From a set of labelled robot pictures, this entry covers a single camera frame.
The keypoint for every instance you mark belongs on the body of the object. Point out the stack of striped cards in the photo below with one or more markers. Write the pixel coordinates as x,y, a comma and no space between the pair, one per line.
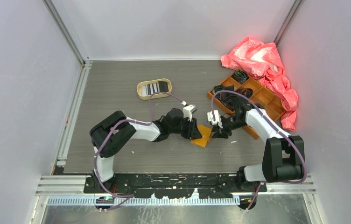
149,89

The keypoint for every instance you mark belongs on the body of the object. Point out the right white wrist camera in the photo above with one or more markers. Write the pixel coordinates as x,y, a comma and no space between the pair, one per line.
214,118

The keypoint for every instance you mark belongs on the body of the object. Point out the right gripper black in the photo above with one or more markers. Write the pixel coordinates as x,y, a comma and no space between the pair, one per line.
222,134

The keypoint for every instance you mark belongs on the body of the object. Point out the black card in tray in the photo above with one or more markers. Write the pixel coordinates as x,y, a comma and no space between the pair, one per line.
163,86

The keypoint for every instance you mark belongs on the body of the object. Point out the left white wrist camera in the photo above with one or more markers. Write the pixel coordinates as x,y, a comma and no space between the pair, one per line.
188,110

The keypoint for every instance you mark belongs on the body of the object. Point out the pink plastic bag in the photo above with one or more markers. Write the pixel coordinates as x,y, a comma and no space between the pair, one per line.
263,63

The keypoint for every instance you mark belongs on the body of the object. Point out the dark rolled item upper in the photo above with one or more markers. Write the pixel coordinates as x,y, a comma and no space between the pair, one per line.
240,76

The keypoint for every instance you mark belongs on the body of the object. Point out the beige oval tray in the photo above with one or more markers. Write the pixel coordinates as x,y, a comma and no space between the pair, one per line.
157,94

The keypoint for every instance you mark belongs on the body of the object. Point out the aluminium front rail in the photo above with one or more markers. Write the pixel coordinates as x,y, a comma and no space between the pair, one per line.
83,190

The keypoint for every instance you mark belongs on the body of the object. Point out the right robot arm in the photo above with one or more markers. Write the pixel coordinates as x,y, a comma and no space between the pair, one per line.
283,159

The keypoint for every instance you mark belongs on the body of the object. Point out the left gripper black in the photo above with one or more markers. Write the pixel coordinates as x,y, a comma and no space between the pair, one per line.
194,133

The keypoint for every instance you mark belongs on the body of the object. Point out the dark rolled item left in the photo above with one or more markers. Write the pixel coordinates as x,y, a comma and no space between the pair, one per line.
221,87

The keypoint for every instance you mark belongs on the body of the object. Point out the dark rolled item right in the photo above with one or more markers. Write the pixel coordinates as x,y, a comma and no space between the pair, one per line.
247,92

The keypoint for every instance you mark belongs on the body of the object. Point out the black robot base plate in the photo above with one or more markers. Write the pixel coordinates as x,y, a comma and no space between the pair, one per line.
174,186

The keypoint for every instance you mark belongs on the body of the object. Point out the orange compartment organizer box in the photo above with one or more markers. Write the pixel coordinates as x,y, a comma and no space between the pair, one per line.
261,95

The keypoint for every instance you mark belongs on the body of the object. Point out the dark rolled item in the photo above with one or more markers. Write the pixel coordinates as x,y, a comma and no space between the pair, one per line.
221,87
240,76
247,92

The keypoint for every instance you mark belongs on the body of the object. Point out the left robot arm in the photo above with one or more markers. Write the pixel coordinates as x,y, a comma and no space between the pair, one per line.
111,134

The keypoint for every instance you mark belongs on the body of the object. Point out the orange card holder wallet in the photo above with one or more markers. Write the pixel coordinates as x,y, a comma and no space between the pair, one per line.
206,136

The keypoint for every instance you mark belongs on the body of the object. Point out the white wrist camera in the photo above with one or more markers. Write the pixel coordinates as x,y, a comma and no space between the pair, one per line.
214,118
188,110

